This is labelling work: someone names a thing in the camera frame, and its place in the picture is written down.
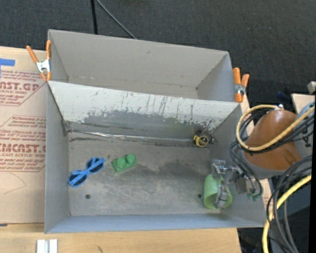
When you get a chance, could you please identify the green two-stud toy block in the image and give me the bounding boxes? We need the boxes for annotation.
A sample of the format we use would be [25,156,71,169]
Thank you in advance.
[110,152,138,175]

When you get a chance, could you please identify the brown cardboard board, red print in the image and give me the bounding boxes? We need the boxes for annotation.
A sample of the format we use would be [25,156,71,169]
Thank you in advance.
[0,45,55,228]

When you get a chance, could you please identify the light green cup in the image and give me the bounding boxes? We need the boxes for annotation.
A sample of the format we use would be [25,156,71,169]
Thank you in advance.
[202,173,235,210]

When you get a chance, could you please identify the grey metal bin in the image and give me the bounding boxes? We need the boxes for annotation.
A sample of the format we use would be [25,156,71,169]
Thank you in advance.
[37,29,276,246]

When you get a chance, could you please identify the blue sunglasses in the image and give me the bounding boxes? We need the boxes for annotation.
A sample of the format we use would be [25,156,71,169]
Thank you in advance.
[66,155,106,189]

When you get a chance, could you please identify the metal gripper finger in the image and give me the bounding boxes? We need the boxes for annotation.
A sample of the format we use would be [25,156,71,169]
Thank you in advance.
[209,159,227,181]
[216,183,230,210]

